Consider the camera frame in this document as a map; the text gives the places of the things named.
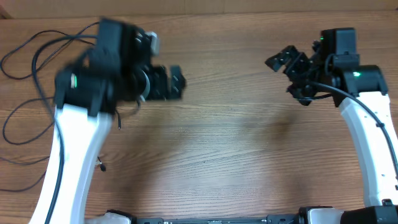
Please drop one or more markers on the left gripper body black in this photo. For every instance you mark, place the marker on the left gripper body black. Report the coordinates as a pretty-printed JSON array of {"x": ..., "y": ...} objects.
[{"x": 155, "y": 86}]

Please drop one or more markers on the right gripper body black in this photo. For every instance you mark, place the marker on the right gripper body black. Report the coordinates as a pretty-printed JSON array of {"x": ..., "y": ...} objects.
[{"x": 300, "y": 73}]

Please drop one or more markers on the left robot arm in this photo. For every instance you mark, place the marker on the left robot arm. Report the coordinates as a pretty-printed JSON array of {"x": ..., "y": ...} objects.
[{"x": 117, "y": 68}]

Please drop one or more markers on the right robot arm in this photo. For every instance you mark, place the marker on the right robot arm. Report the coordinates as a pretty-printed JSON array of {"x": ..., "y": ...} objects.
[{"x": 360, "y": 92}]

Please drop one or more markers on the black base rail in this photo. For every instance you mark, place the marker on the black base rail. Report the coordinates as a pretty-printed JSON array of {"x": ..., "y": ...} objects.
[{"x": 214, "y": 220}]

